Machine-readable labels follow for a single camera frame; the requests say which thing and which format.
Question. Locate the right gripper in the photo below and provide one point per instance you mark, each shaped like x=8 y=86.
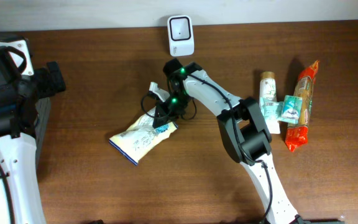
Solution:
x=162 y=109

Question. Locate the cream snack bag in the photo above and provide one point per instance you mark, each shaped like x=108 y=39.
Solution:
x=140 y=137

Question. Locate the white tube with tan cap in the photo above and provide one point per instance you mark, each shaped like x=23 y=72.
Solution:
x=268 y=91

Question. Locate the teal wipes packet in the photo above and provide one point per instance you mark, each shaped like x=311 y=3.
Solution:
x=271 y=110

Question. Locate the small teal tissue pack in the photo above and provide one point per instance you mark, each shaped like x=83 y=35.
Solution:
x=292 y=109

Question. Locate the orange spaghetti packet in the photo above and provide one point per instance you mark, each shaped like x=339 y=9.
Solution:
x=297 y=134

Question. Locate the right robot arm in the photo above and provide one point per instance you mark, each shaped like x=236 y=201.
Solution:
x=243 y=131

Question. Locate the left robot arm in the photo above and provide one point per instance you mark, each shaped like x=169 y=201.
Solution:
x=25 y=94

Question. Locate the grey plastic basket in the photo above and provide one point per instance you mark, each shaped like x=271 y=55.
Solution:
x=43 y=107

